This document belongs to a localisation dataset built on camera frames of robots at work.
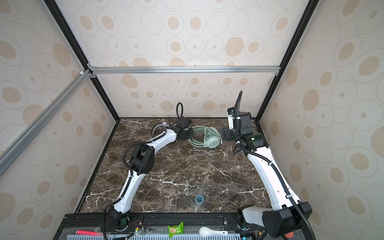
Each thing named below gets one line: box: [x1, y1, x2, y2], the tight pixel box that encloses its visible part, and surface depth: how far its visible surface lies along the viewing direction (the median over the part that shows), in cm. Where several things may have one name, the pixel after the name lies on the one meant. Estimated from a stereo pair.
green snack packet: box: [167, 221, 184, 239], surface depth 71 cm
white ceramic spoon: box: [199, 226, 228, 238], surface depth 72 cm
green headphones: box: [188, 126, 223, 149], surface depth 101 cm
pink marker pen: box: [75, 230, 103, 236], surface depth 72 cm
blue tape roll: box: [195, 194, 205, 206], surface depth 82 cm
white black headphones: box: [151, 121, 169, 138], surface depth 112 cm
